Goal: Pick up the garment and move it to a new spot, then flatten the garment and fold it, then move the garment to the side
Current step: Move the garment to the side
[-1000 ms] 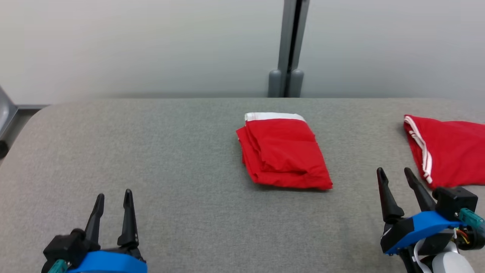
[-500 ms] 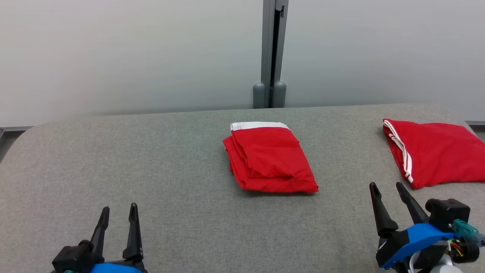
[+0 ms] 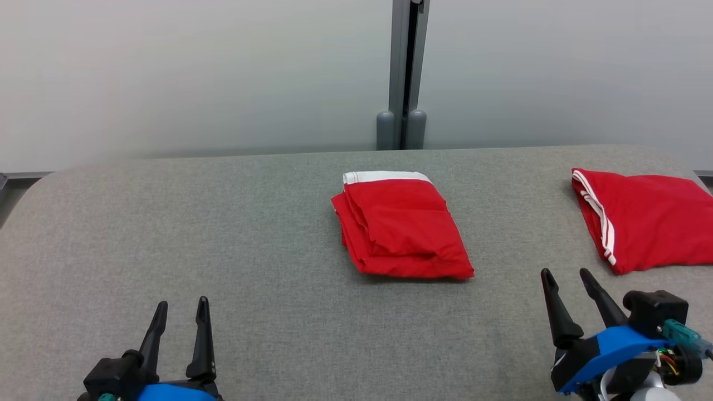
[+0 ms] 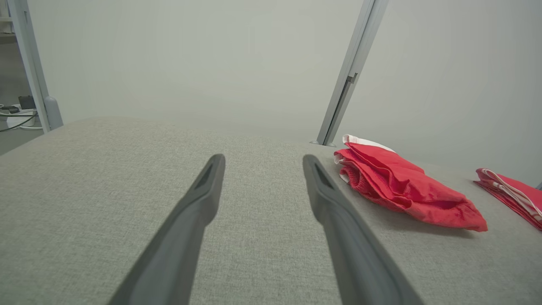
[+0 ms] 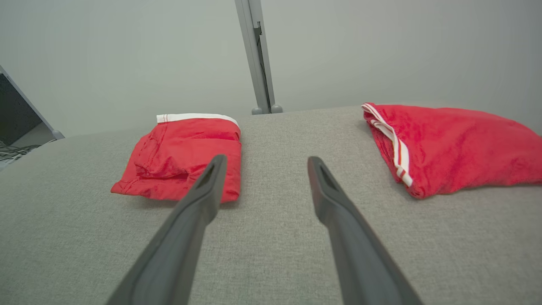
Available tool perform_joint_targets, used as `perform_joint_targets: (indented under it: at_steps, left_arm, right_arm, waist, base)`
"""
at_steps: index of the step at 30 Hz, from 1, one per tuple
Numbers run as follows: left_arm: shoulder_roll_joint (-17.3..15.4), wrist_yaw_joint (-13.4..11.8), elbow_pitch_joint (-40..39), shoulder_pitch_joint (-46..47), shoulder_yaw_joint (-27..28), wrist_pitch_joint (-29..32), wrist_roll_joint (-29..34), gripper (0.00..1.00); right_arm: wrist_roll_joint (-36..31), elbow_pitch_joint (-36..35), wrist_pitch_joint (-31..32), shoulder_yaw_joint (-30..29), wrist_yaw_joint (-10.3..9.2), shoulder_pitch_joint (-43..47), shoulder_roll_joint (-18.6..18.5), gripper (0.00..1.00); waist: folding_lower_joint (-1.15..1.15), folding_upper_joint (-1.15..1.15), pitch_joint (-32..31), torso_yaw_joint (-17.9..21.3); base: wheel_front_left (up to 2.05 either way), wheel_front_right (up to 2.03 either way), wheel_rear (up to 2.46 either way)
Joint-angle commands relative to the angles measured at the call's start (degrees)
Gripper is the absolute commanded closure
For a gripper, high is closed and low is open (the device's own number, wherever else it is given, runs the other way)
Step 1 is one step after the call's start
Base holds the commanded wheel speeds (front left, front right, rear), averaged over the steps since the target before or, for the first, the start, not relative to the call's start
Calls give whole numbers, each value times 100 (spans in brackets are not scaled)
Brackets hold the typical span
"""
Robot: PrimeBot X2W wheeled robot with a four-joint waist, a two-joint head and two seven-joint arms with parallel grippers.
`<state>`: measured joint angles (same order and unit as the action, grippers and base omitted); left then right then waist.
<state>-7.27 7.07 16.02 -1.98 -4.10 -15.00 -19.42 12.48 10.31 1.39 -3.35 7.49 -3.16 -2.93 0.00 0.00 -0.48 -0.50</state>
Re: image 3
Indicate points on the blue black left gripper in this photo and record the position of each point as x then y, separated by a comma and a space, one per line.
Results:
178, 392

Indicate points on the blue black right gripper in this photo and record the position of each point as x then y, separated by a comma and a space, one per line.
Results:
607, 348

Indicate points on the red and white jersey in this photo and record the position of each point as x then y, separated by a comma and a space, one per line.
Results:
652, 223

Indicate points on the red and white shorts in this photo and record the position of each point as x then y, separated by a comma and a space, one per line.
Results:
401, 234

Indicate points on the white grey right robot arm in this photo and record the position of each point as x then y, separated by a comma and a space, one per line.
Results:
689, 367

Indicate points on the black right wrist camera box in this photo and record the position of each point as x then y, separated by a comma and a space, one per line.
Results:
654, 312

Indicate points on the grey wall baseboard rail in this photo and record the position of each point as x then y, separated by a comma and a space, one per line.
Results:
28, 176
704, 174

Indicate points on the grey rounded post foot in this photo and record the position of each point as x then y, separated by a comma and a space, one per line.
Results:
416, 131
385, 132

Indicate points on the grey metal partition post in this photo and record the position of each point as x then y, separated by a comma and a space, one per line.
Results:
398, 55

